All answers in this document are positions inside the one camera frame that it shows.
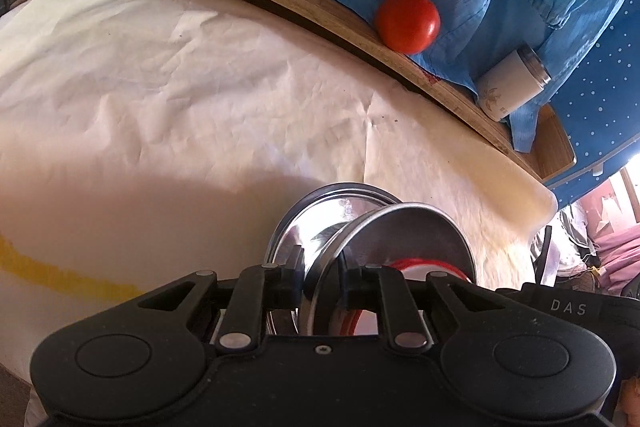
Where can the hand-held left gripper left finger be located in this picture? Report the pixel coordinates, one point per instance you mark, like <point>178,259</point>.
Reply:
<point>287,282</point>

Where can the wooden board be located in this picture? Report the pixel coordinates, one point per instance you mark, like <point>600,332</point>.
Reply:
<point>310,2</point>

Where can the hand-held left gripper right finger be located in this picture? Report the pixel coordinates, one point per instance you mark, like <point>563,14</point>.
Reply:
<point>352,289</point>

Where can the red tomato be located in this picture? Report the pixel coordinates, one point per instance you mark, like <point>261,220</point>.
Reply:
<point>407,22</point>

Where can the white tumbler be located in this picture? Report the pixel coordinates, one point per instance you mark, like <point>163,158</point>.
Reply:
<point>507,87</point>

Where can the cream paper table cover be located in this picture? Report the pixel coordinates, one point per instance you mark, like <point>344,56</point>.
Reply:
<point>175,107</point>

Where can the pink cloth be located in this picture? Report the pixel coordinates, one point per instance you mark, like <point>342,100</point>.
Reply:
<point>620,252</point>

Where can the large steel bowl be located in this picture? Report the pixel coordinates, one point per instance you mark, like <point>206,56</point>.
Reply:
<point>320,222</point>

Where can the blue dotted cloth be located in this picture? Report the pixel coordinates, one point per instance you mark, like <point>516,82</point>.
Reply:
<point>600,107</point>

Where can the white bowl with red rim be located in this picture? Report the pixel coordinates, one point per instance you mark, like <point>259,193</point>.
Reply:
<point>420,271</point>

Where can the person's right hand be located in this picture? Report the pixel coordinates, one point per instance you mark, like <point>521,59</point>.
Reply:
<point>631,407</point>

